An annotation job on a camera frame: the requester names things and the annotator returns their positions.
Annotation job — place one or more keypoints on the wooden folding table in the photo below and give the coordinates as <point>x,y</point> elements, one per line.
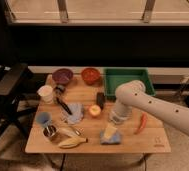
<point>152,139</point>

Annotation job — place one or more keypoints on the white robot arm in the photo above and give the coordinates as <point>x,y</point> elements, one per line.
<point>132,94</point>

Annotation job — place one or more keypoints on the white handled knife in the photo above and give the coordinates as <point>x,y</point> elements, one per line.
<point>69,132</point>

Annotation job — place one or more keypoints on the black handled brush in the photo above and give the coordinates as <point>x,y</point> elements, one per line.
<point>59,90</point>

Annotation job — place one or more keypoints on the blue sponge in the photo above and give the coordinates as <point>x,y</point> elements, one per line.
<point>113,140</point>

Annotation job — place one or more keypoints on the red chili pepper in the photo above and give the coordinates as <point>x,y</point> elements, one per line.
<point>142,125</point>

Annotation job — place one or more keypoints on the metal can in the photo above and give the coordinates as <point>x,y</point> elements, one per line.
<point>50,132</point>

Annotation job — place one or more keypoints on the purple bowl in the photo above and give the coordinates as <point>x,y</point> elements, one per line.
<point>62,76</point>

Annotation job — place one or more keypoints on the blue cup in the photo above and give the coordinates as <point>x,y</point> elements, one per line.
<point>43,119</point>

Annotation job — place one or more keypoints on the light blue cloth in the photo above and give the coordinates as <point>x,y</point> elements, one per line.
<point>77,115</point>

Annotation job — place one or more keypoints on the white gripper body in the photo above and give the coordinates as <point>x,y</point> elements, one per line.
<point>119,113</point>

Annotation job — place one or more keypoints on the red bowl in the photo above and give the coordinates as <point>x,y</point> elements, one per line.
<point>90,75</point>

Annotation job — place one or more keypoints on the white cup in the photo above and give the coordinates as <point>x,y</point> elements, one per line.
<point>46,93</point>

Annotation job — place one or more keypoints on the yellow banana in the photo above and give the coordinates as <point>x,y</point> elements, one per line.
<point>72,142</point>

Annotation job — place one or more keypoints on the green plastic tray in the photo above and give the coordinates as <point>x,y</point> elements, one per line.
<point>113,77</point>

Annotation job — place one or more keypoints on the black chair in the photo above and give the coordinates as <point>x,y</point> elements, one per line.
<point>10,96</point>

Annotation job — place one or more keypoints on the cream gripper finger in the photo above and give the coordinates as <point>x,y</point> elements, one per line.
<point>109,131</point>

